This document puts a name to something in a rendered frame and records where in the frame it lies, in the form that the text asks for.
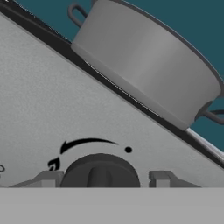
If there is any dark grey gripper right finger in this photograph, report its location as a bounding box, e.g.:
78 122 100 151
148 170 202 188

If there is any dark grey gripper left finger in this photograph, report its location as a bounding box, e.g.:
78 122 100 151
8 170 65 188

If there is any black stove knob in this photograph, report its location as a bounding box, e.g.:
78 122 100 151
59 152 142 188

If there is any silver stove with black top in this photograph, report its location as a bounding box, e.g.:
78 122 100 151
0 0 224 188

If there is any grey metal pot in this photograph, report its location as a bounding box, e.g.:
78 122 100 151
67 0 224 131

